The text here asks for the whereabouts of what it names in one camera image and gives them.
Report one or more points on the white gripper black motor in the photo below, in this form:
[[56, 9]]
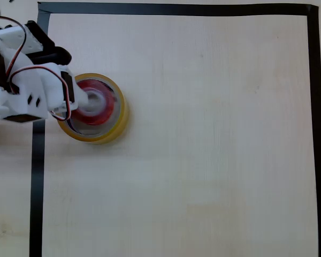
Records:
[[69, 89]]

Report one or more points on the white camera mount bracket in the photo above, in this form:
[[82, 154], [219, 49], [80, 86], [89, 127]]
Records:
[[13, 34]]

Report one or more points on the big yellow tape roll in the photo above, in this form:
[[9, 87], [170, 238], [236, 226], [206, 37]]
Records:
[[123, 117]]

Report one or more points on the small red tape roll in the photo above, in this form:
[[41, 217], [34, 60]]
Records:
[[107, 112]]

